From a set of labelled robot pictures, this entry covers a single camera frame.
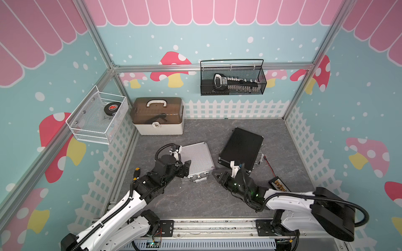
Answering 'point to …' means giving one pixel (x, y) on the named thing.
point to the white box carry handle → (157, 101)
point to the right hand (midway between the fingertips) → (212, 175)
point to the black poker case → (242, 147)
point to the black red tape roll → (111, 107)
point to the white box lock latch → (156, 124)
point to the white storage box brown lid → (158, 116)
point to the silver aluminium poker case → (201, 161)
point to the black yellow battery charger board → (278, 185)
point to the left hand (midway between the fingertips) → (183, 162)
